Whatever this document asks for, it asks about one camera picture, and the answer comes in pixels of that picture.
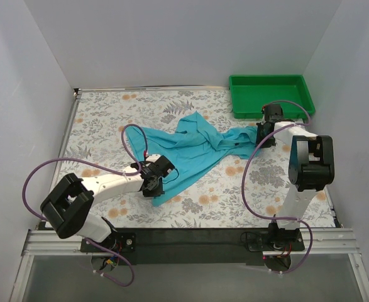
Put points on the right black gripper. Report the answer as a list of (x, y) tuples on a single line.
[(264, 134)]

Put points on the aluminium frame rail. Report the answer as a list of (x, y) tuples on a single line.
[(193, 265)]

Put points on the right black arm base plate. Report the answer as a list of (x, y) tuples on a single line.
[(259, 242)]

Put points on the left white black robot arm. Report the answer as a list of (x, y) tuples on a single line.
[(67, 207)]

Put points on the floral patterned table cloth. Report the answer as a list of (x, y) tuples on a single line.
[(216, 181)]

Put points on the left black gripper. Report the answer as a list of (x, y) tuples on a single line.
[(154, 187)]

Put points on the green plastic tray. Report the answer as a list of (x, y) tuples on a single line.
[(249, 93)]

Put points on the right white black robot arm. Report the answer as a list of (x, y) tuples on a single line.
[(310, 170)]

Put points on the turquoise t shirt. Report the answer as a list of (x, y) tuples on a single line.
[(194, 149)]

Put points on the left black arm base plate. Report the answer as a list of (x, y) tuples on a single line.
[(117, 242)]

